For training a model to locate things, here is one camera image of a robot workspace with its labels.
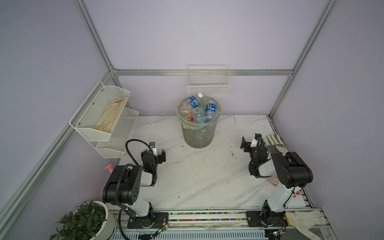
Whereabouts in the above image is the blue label bottle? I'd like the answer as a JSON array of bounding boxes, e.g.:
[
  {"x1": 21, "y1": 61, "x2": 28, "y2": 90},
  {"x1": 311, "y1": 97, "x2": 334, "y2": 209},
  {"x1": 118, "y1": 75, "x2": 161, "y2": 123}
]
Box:
[
  {"x1": 192, "y1": 106, "x2": 207, "y2": 124},
  {"x1": 206, "y1": 103, "x2": 217, "y2": 123},
  {"x1": 188, "y1": 93, "x2": 203, "y2": 108}
]

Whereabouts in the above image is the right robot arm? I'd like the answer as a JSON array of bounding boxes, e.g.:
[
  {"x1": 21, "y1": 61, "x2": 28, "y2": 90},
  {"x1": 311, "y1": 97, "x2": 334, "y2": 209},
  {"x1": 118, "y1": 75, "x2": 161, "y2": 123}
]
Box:
[{"x1": 240, "y1": 134, "x2": 313, "y2": 227}]

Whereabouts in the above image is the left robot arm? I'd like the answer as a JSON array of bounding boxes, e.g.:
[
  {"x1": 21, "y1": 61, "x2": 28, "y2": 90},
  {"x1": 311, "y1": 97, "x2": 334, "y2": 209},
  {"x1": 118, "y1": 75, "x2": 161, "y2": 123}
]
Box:
[{"x1": 102, "y1": 139, "x2": 166, "y2": 222}]

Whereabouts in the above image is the green plastic bin liner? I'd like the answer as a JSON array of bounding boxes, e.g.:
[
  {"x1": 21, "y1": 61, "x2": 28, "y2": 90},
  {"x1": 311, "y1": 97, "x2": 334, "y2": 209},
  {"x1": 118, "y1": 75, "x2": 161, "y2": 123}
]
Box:
[{"x1": 176, "y1": 97, "x2": 222, "y2": 130}]

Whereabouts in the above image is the grey mesh waste bin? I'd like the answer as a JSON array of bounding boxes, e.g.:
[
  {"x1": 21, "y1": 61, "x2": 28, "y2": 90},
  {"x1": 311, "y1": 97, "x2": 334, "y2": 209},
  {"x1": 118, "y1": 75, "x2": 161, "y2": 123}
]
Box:
[{"x1": 179, "y1": 101, "x2": 219, "y2": 149}]

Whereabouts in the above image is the grey white work glove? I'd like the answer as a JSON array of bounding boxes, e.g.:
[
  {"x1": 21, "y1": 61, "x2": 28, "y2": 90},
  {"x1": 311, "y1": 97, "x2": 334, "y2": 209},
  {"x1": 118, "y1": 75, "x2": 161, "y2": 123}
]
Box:
[{"x1": 263, "y1": 134, "x2": 288, "y2": 155}]

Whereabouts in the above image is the red coated glove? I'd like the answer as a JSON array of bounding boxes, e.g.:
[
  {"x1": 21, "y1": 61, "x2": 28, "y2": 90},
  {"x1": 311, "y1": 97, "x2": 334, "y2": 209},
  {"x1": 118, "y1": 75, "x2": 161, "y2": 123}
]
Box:
[{"x1": 268, "y1": 175, "x2": 302, "y2": 198}]

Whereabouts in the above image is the pink watering can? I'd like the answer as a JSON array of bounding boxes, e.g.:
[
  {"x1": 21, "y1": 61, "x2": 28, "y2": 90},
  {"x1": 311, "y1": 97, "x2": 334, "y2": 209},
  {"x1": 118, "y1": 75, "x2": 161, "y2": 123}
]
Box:
[{"x1": 105, "y1": 164, "x2": 114, "y2": 174}]

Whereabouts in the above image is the beige cloth in shelf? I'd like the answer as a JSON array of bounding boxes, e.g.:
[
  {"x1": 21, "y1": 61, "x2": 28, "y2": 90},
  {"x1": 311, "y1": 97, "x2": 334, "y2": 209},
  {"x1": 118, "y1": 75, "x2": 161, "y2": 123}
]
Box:
[{"x1": 94, "y1": 97, "x2": 128, "y2": 134}]

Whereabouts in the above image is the white mesh two-tier shelf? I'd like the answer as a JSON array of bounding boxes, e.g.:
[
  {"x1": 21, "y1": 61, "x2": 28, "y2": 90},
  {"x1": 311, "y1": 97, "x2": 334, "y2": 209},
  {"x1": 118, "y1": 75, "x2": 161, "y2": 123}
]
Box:
[{"x1": 69, "y1": 82, "x2": 139, "y2": 159}]

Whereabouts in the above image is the white cotton glove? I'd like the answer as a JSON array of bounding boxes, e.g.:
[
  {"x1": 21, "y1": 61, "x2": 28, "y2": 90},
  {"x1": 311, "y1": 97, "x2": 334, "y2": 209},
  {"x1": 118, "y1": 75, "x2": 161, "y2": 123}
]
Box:
[{"x1": 285, "y1": 211, "x2": 327, "y2": 240}]

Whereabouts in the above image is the potted green plant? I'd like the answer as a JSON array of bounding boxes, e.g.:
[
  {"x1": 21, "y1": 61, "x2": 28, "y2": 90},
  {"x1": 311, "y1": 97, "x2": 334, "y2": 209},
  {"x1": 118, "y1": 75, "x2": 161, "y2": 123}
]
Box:
[{"x1": 50, "y1": 201, "x2": 117, "y2": 240}]

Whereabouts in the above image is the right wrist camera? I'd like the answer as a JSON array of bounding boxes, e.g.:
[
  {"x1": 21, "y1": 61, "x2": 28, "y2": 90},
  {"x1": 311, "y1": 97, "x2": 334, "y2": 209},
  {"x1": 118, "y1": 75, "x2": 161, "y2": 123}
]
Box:
[{"x1": 250, "y1": 138, "x2": 263, "y2": 148}]

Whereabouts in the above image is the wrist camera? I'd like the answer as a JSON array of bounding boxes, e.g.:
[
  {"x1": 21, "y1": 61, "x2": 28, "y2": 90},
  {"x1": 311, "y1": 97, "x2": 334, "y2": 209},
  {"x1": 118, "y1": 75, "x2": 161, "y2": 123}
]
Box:
[
  {"x1": 250, "y1": 138, "x2": 263, "y2": 148},
  {"x1": 149, "y1": 142, "x2": 158, "y2": 157}
]

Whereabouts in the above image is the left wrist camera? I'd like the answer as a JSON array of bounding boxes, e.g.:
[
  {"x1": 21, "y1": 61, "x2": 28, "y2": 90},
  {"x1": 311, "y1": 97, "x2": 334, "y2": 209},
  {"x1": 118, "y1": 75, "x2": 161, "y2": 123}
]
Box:
[{"x1": 149, "y1": 142, "x2": 158, "y2": 157}]

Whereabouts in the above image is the white wire wall basket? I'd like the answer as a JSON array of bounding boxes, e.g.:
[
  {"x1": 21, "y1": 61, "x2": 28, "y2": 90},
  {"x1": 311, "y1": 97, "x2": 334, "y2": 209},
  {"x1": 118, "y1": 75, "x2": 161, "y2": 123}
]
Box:
[{"x1": 187, "y1": 65, "x2": 232, "y2": 97}]

